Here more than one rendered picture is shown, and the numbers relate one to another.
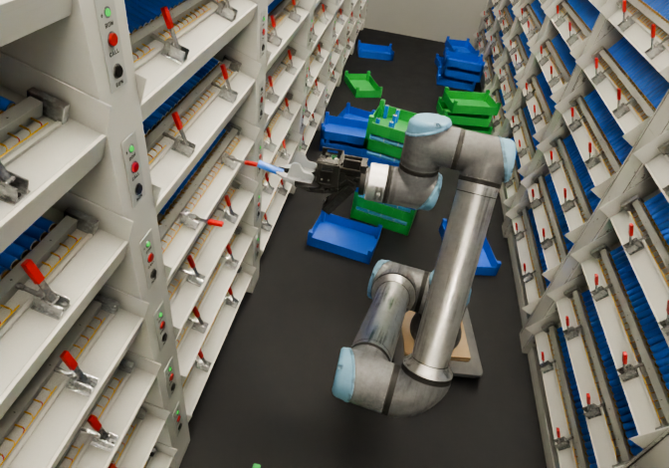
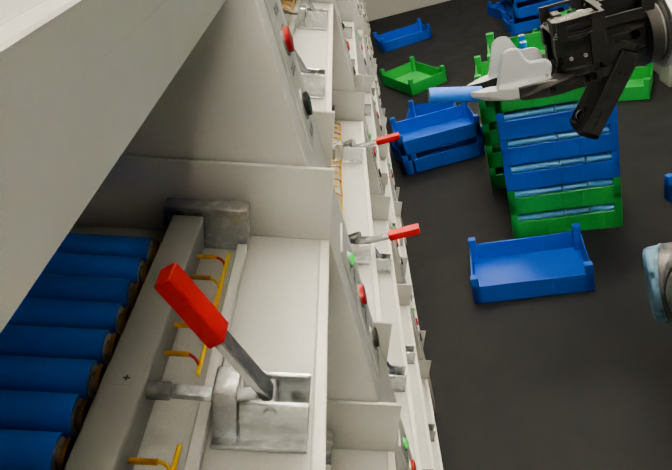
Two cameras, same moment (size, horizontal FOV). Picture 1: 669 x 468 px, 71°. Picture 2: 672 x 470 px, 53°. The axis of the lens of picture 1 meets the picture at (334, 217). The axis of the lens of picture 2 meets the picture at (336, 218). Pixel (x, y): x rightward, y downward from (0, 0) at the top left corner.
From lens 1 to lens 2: 0.49 m
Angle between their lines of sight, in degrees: 11
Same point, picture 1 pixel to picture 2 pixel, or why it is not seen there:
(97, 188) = (226, 109)
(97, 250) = (277, 273)
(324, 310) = (573, 389)
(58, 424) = not seen: outside the picture
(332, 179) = (594, 48)
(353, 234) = (538, 258)
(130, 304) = (357, 425)
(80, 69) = not seen: outside the picture
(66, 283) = (259, 358)
